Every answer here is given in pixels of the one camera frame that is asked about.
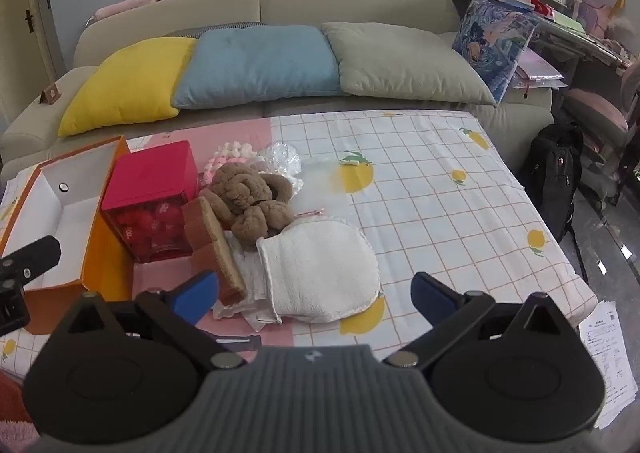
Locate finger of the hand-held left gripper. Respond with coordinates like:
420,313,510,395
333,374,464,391
0,235,63,291
0,289,32,335

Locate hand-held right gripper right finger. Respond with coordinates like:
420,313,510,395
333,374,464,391
382,271,583,369

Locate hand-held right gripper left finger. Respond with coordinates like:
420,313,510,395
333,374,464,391
50,270,248,369

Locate white cloth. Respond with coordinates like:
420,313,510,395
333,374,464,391
212,230,281,331

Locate orange cardboard box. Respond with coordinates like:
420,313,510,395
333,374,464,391
0,134,133,336

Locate brown fluffy plush bundle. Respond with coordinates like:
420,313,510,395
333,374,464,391
200,162,296,251

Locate white terry mitt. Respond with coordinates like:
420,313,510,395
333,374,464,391
256,219,380,324

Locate pink white knitted hat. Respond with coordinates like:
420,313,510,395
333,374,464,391
204,140,258,184

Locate clear plastic white bundle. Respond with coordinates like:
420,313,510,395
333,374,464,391
252,140,306,199

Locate red rug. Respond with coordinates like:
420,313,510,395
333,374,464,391
0,373,33,426

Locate red box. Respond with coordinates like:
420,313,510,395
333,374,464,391
101,140,200,264

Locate flat clear plastic bag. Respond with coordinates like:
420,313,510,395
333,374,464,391
297,158,373,206

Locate black backpack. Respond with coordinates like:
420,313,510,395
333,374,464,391
520,122,585,244

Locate sheets of paper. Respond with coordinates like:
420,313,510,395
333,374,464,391
577,300,638,431

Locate yellow pillow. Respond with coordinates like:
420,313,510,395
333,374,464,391
57,37,198,137

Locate grey-green pillow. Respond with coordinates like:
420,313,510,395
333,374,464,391
321,22,497,106

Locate pink clear document folder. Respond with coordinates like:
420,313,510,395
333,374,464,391
510,60,568,91

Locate pink desk chair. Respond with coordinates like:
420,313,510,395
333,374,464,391
565,66,640,206

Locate blue cartoon printed pillow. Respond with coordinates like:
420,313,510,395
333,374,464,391
452,0,541,104

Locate pink plush toy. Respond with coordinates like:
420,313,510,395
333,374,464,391
94,0,179,20

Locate grey patterned cushion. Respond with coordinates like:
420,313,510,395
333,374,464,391
165,22,263,39

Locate cluttered desk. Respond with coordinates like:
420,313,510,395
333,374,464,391
520,8,640,69

